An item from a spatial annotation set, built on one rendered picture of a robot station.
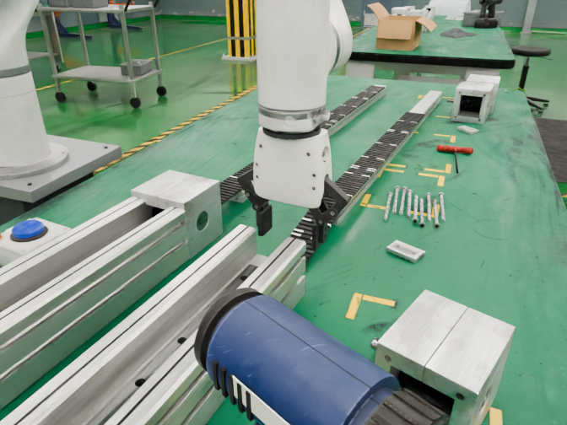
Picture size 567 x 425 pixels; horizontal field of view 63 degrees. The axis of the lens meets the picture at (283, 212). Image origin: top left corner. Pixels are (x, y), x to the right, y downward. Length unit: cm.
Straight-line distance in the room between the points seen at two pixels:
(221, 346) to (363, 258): 48
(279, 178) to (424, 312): 25
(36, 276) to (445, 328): 46
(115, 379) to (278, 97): 34
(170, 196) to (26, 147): 44
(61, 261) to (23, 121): 47
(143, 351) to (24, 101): 68
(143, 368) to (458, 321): 31
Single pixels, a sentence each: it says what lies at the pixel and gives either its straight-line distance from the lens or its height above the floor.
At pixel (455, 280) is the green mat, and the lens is 70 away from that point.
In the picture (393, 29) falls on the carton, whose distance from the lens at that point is 271.
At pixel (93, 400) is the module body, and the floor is 84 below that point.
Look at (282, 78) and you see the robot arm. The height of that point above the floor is 106.
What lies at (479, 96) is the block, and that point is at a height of 86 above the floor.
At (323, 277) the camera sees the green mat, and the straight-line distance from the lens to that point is 67.
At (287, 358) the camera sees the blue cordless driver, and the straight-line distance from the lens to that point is 24.
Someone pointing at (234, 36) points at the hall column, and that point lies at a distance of 714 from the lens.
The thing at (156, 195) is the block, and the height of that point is 87.
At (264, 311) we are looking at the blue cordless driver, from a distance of 26.
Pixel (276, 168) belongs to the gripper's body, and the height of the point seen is 94.
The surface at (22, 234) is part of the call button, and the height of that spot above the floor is 85.
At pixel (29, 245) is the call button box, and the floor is 84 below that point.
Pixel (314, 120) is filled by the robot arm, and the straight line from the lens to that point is 56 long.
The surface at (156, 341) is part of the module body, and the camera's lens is 50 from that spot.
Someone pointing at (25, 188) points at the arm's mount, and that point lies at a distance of 100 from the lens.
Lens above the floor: 117
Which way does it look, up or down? 28 degrees down
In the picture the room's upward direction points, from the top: straight up
